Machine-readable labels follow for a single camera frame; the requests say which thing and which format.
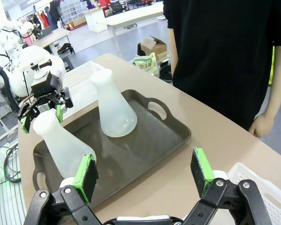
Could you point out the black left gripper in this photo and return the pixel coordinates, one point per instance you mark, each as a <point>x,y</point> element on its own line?
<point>45,86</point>

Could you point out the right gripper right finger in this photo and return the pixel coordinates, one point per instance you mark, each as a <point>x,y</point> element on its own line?
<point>201,173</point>

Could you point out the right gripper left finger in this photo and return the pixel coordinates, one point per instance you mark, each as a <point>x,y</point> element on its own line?
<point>86,178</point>

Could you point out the translucent white conical flask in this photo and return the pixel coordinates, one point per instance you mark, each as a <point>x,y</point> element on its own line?
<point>58,145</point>
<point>114,110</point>

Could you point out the person's right forearm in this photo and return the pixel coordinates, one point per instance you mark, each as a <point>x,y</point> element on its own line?
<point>172,54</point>

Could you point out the person's left forearm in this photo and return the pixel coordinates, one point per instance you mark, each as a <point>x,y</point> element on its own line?
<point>278,82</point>

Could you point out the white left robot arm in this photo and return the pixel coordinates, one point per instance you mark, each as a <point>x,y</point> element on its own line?
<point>35,56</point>

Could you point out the person's left hand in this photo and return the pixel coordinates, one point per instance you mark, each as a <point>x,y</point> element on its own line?
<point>262,125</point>

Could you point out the white metal stand leg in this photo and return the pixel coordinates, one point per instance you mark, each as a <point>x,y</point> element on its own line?
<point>2,122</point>

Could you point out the white perforated plastic basket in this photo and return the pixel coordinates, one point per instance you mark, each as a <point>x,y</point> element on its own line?
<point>82,82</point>
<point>271,194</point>

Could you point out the dark brown plastic tray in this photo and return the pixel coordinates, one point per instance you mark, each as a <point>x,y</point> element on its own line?
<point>142,145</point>

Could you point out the black folded chair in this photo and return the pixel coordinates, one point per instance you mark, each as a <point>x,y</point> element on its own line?
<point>66,49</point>

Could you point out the light wooden work table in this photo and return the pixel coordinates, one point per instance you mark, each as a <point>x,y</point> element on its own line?
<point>53,35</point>

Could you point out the white robot with green gripper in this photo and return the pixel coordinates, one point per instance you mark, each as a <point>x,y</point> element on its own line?
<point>7,39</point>

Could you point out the rack of hanging clothes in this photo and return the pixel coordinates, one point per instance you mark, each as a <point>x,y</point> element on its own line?
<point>41,17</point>

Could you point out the black round floor object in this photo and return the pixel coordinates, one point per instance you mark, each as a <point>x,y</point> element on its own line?
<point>165,72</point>

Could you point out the background person in black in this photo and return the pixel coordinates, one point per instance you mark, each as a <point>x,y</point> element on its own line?
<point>54,11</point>

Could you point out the shelf of white boxes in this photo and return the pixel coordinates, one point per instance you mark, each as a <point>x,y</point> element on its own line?
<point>72,11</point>

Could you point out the white counter cabinet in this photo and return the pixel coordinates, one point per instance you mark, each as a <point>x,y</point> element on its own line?
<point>96,21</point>

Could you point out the green printed paper bag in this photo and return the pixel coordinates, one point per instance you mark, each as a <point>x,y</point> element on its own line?
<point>145,64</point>

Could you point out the person in black sweater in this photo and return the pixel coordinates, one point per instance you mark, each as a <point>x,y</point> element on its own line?
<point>224,58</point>

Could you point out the yellow green strip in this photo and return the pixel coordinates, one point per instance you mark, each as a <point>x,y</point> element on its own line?
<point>271,70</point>

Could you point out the brown cardboard box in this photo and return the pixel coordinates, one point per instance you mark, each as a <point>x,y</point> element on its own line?
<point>154,47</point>

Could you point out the long white table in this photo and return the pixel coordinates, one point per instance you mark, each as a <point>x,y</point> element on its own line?
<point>131,16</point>

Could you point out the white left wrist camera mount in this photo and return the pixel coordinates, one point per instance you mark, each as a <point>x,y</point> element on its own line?
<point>41,75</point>

